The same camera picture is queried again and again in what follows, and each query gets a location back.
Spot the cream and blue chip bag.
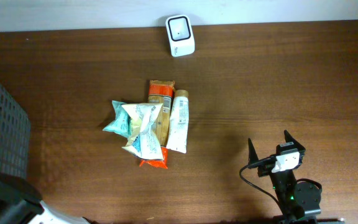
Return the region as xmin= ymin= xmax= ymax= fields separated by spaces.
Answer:
xmin=122 ymin=103 xmax=163 ymax=160

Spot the teal crinkled wipes packet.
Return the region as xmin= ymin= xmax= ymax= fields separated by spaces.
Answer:
xmin=103 ymin=100 xmax=131 ymax=138

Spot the orange and tan snack package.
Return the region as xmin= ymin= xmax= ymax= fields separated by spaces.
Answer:
xmin=139 ymin=80 xmax=175 ymax=169

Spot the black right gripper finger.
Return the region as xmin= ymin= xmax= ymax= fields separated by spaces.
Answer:
xmin=248 ymin=138 xmax=259 ymax=165
xmin=284 ymin=130 xmax=305 ymax=152

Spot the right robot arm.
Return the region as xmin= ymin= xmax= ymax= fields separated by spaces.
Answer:
xmin=239 ymin=130 xmax=323 ymax=223

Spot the grey plastic mesh basket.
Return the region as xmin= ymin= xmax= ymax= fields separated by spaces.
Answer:
xmin=0 ymin=83 xmax=31 ymax=179

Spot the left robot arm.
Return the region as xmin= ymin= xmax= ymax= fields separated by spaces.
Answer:
xmin=0 ymin=173 xmax=91 ymax=224

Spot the white tube with tan cap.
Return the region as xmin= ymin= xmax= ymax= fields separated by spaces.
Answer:
xmin=167 ymin=90 xmax=190 ymax=154

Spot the black right camera cable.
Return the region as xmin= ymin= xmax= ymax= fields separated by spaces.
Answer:
xmin=239 ymin=157 xmax=287 ymax=215

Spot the white barcode scanner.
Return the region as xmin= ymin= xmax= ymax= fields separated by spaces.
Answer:
xmin=165 ymin=15 xmax=195 ymax=57

